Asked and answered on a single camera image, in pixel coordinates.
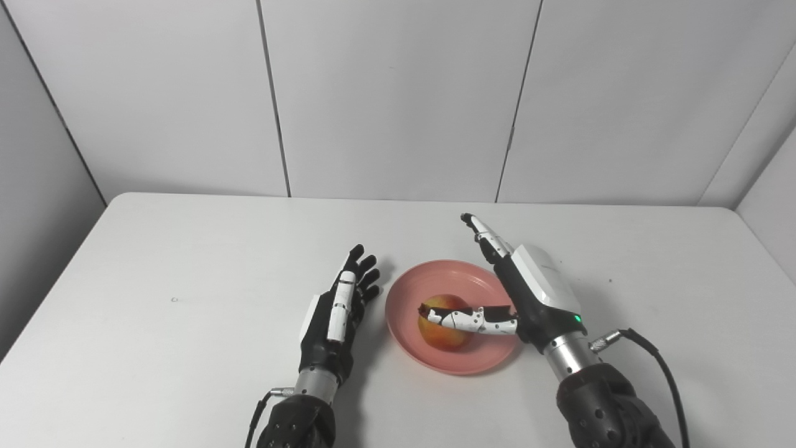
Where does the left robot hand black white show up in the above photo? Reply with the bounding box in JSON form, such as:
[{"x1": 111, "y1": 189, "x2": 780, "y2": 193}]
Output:
[{"x1": 298, "y1": 244, "x2": 381, "y2": 386}]

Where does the red yellow pomegranate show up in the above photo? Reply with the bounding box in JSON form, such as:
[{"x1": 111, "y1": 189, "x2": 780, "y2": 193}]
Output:
[{"x1": 417, "y1": 294, "x2": 474, "y2": 352}]

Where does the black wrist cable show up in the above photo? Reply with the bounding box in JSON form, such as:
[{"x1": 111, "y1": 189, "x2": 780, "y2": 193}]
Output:
[
  {"x1": 588, "y1": 328, "x2": 691, "y2": 448},
  {"x1": 244, "y1": 387, "x2": 295, "y2": 448}
]

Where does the pink plate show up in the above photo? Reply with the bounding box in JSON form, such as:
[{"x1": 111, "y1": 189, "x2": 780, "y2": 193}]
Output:
[{"x1": 385, "y1": 259, "x2": 522, "y2": 376}]

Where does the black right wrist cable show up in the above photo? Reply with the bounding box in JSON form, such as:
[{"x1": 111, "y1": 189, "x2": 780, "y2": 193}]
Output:
[{"x1": 588, "y1": 328, "x2": 691, "y2": 448}]

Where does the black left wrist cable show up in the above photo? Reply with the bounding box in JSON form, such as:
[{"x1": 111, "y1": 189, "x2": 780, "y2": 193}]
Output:
[{"x1": 244, "y1": 387, "x2": 295, "y2": 448}]

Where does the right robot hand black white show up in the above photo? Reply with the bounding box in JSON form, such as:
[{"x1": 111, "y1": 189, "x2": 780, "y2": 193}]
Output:
[{"x1": 418, "y1": 213, "x2": 586, "y2": 357}]

